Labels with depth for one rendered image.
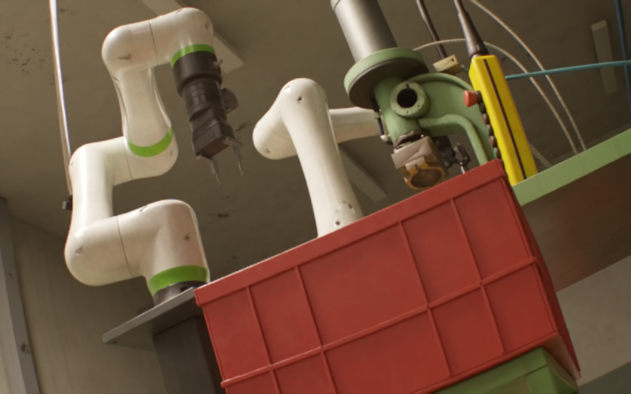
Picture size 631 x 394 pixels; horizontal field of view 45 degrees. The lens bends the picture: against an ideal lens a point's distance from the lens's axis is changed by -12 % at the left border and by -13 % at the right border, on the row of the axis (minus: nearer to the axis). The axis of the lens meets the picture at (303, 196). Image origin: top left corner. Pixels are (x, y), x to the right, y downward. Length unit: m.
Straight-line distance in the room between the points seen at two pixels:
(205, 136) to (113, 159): 0.51
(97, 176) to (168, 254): 0.38
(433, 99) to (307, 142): 0.33
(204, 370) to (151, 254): 0.27
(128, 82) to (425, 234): 0.94
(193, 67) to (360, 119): 0.91
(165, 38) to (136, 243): 0.41
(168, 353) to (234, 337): 0.61
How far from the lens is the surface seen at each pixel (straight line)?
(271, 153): 2.29
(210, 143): 1.56
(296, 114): 2.13
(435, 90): 2.06
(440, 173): 2.02
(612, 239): 2.21
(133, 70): 1.71
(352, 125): 2.43
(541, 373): 0.92
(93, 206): 1.81
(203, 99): 1.59
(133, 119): 1.88
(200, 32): 1.68
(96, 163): 2.00
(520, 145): 1.88
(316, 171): 2.06
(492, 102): 1.93
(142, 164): 2.03
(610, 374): 10.06
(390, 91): 2.06
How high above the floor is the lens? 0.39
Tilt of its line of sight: 25 degrees up
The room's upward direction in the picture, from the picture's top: 17 degrees counter-clockwise
